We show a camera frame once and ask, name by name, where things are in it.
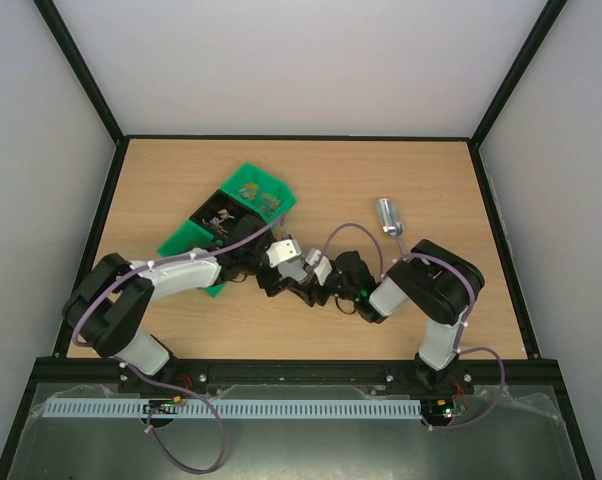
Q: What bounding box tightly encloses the black bin with lollipops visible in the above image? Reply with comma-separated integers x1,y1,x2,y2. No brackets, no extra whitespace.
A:
189,190,266,239

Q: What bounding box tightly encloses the silver metal scoop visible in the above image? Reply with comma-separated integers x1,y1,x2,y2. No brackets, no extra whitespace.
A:
376,197,408,254

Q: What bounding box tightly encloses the silver metal jar lid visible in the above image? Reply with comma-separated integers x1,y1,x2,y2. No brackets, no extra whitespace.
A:
277,260,308,282

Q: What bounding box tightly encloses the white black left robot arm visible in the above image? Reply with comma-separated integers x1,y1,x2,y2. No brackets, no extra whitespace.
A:
62,216,302,376

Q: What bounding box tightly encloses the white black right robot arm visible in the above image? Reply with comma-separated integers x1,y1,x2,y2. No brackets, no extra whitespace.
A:
291,239,485,392

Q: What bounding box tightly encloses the right controller circuit board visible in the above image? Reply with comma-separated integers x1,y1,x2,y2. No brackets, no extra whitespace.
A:
424,394,469,419

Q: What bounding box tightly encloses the controller circuit board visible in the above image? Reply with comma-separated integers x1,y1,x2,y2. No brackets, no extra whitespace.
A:
424,394,469,419
141,395,188,415

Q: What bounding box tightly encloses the left controller circuit board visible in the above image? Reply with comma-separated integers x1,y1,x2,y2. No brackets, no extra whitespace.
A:
141,395,188,415

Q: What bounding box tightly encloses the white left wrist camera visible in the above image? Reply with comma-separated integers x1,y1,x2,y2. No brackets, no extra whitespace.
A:
266,239,302,268

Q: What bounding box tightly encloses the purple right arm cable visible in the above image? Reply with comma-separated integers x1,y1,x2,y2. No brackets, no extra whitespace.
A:
322,223,507,432

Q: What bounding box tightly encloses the black aluminium frame rail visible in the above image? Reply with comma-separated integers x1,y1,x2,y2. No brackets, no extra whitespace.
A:
30,355,562,396

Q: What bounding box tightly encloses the light blue slotted cable duct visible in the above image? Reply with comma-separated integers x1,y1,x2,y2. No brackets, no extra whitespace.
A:
42,398,422,420

